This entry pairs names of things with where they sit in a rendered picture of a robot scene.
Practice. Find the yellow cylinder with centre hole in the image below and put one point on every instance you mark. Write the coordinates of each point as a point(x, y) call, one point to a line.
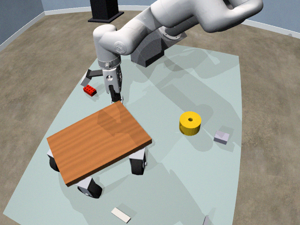
point(189, 123)

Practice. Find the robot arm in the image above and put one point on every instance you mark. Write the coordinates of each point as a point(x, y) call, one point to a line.
point(172, 17)

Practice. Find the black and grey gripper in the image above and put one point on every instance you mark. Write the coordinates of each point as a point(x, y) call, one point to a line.
point(113, 81)

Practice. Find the red toy brick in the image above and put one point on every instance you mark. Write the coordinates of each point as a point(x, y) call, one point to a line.
point(90, 90)

